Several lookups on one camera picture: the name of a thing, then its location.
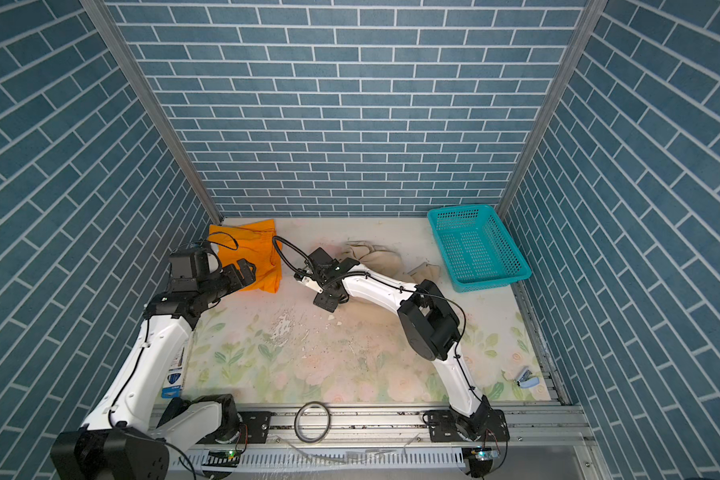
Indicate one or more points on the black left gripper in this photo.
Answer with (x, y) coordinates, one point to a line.
(235, 281)

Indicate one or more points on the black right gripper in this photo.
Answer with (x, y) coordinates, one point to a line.
(323, 303)

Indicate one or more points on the beige shorts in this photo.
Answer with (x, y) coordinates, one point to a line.
(387, 262)

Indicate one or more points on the orange shorts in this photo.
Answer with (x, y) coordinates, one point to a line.
(253, 243)

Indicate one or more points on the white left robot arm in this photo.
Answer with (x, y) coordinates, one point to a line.
(115, 440)

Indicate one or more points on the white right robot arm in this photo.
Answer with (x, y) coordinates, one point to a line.
(429, 321)

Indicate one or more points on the small white blue box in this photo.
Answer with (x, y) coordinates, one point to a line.
(173, 383)

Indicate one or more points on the teal plastic basket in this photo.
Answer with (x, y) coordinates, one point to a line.
(477, 249)

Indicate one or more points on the small blue white clip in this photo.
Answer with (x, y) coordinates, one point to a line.
(527, 379)

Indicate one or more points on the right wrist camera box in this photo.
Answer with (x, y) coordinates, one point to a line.
(318, 264)

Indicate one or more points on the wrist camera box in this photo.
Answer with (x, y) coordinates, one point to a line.
(189, 267)
(318, 264)

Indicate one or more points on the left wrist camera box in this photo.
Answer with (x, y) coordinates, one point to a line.
(189, 267)

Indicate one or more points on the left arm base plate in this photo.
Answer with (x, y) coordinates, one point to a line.
(253, 428)

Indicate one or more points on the aluminium front rail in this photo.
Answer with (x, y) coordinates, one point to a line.
(387, 436)

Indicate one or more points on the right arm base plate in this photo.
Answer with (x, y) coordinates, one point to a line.
(448, 426)

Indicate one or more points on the left aluminium corner post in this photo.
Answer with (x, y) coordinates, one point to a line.
(105, 25)

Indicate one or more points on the aluminium corner post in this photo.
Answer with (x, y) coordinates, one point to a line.
(572, 55)
(105, 25)

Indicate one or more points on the right aluminium corner post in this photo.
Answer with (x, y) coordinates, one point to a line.
(572, 55)

